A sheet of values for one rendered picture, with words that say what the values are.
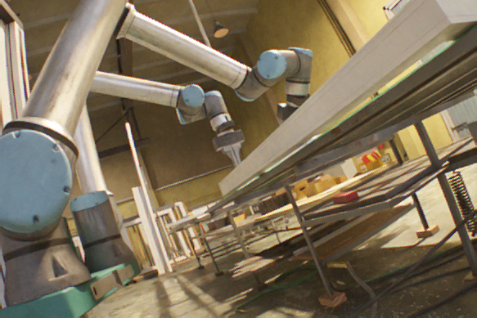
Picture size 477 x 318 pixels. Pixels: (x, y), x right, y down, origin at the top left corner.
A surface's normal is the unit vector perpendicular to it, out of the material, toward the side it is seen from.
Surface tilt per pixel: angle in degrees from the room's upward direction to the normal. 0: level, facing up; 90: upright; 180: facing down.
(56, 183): 94
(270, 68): 93
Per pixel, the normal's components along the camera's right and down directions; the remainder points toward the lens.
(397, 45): -0.88, 0.28
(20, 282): -0.10, -0.53
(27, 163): 0.58, -0.33
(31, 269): 0.15, -0.62
